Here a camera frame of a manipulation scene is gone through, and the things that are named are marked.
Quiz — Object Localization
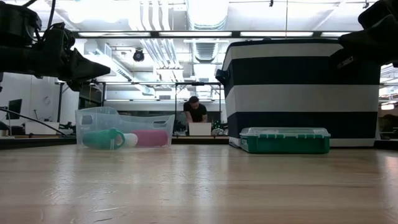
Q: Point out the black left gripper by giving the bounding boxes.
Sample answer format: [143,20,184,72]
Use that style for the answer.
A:
[42,22,112,93]

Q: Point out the clear plastic bin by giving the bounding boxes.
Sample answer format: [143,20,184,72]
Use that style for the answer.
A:
[75,106,176,149]

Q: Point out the green bandage roll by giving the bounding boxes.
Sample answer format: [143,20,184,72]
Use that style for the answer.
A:
[81,128,126,151]

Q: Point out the white bandage roll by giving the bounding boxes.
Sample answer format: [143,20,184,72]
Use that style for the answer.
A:
[119,133,139,148]

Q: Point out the red bandage roll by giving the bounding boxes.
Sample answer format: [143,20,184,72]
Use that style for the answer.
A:
[130,129,169,148]

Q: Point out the green first aid kit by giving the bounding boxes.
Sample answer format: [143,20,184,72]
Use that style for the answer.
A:
[239,126,331,155]

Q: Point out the navy white striped fabric bin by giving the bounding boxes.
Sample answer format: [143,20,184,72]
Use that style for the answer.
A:
[215,37,382,148]

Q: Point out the black ceiling spotlight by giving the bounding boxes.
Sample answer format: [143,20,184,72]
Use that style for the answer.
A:
[132,48,146,62]

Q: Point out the black monitor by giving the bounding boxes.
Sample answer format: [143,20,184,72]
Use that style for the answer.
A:
[6,98,23,121]

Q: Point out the person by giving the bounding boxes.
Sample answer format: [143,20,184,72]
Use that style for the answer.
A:
[182,95,208,124]

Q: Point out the white box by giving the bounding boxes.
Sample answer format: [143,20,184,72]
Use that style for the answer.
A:
[188,122,212,137]

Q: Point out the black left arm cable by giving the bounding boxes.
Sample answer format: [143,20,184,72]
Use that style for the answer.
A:
[21,0,57,32]

